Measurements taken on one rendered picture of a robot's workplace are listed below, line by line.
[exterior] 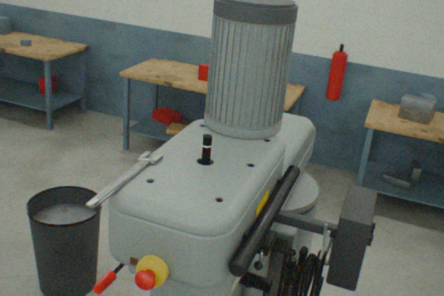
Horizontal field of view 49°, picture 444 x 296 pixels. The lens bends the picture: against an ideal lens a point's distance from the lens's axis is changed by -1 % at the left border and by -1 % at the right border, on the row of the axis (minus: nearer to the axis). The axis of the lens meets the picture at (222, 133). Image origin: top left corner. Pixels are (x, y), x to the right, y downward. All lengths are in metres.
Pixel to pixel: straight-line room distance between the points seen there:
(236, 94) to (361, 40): 4.08
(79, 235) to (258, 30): 2.34
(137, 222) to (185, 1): 4.83
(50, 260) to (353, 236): 2.40
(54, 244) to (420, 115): 3.27
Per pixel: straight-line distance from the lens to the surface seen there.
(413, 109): 4.77
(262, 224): 1.03
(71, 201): 3.60
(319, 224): 1.39
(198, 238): 0.88
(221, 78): 1.17
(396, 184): 4.99
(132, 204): 0.92
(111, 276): 1.03
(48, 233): 3.23
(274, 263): 1.59
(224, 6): 1.13
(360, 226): 1.27
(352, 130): 5.43
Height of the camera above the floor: 2.36
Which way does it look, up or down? 23 degrees down
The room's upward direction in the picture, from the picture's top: 5 degrees clockwise
